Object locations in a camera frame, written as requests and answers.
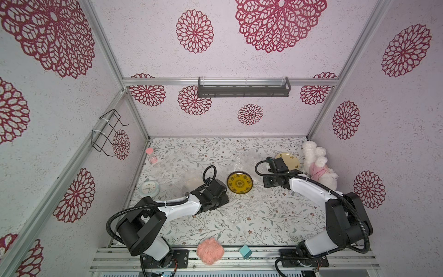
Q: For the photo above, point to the black wire wall rack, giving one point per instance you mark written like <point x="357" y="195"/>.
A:
<point x="102" y="136"/>

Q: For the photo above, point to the aluminium front rail frame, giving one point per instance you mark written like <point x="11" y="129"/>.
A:
<point x="118" y="259"/>

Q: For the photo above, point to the white round clock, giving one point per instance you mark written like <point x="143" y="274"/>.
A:
<point x="149" y="188"/>

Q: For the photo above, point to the teal small cube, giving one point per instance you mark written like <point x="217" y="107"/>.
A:
<point x="245" y="252"/>

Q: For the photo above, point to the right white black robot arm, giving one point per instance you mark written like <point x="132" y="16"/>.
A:
<point x="347" y="225"/>

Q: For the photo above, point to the pink fluffy ball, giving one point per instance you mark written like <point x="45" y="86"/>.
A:
<point x="210" y="251"/>

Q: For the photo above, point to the white plush poodle pink shirt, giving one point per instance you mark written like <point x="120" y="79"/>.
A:
<point x="315" y="165"/>

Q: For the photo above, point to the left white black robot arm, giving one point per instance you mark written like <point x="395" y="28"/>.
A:
<point x="138" y="227"/>

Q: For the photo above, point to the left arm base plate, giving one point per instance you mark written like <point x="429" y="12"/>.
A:
<point x="178" y="259"/>

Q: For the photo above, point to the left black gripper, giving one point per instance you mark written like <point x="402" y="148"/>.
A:
<point x="225" y="200"/>

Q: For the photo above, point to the bubble-wrapped plate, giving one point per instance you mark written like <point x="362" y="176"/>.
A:
<point x="192" y="183"/>
<point x="240" y="182"/>

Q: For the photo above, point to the black wall shelf rail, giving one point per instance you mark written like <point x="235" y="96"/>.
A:
<point x="244" y="91"/>

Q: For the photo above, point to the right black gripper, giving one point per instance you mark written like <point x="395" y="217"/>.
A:
<point x="269" y="179"/>

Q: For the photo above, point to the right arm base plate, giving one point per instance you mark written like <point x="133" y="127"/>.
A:
<point x="291" y="258"/>

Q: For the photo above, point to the cream dinner plate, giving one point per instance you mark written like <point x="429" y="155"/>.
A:
<point x="291" y="161"/>

